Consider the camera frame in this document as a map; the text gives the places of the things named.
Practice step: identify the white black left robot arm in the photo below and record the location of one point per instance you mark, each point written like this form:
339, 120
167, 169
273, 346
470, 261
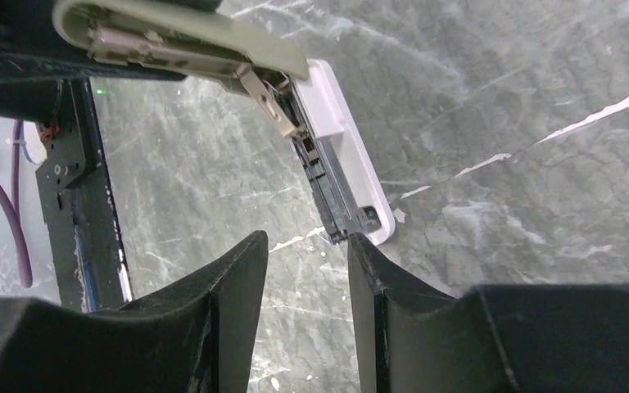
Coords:
33, 101

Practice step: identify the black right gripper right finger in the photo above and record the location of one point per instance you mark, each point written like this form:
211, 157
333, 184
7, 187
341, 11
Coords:
411, 337

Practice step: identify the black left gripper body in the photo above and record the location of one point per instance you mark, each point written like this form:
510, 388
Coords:
31, 50

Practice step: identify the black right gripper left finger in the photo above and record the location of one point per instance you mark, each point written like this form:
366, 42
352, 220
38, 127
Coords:
195, 335

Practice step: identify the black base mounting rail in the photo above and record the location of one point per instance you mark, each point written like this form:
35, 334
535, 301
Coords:
79, 208

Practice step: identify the small beige white stapler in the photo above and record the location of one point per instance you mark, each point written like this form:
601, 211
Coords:
300, 95

